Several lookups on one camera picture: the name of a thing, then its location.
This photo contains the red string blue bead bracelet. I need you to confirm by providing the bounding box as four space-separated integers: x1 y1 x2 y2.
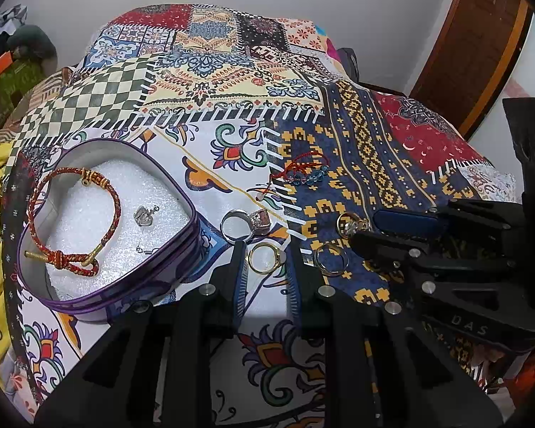
255 152 331 201

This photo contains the silver ring with pink stone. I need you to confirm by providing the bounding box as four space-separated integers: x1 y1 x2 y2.
220 208 272 241

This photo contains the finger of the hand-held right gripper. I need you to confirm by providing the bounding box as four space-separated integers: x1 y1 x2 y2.
351 230 511 287
373 200 525 240

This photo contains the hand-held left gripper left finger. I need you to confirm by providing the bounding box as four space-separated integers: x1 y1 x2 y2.
35 241 250 428

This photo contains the white foam pad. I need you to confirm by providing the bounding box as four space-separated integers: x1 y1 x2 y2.
48 158 193 302

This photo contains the silver heart pendant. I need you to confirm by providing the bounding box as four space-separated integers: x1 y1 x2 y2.
134 205 160 226

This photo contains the red braided cord bracelet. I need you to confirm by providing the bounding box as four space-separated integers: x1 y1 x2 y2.
24 167 122 277

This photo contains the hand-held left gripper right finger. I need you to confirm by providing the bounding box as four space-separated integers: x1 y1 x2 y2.
285 245 505 428

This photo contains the dark metal ring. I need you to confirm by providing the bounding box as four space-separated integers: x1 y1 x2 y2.
314 243 350 278

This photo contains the grey cloth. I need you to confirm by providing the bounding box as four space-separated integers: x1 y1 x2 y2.
0 4 28 51

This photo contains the orange and green box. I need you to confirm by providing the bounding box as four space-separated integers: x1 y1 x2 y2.
0 51 45 132

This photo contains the patchwork printed blanket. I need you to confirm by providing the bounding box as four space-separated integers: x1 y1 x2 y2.
0 4 518 428

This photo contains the brown wooden door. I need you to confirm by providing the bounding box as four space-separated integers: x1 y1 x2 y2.
408 0 534 140

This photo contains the dark green clothing heap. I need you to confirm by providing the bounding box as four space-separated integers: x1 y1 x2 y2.
6 24 57 62

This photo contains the plain gold ring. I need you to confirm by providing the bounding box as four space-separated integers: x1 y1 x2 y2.
247 241 287 275

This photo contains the dark bag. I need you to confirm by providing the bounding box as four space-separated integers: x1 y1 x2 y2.
339 47 363 85

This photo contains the purple heart-shaped jewelry box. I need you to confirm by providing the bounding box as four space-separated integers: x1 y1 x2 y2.
17 139 203 324

